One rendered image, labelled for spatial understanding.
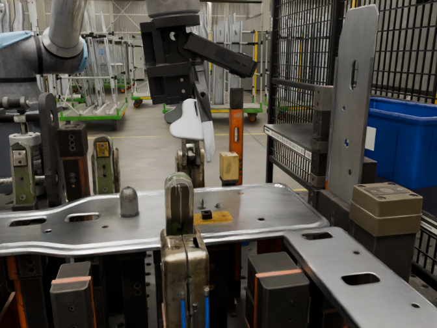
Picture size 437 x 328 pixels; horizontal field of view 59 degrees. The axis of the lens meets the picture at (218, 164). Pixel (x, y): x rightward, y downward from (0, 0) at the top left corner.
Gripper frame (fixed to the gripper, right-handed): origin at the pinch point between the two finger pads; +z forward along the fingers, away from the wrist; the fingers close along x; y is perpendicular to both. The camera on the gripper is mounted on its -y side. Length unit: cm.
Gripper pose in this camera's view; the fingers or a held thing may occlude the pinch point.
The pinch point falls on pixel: (205, 150)
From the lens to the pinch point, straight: 61.7
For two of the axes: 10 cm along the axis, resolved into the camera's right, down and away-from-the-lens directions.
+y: -9.7, 1.6, -1.6
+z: 1.0, 9.5, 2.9
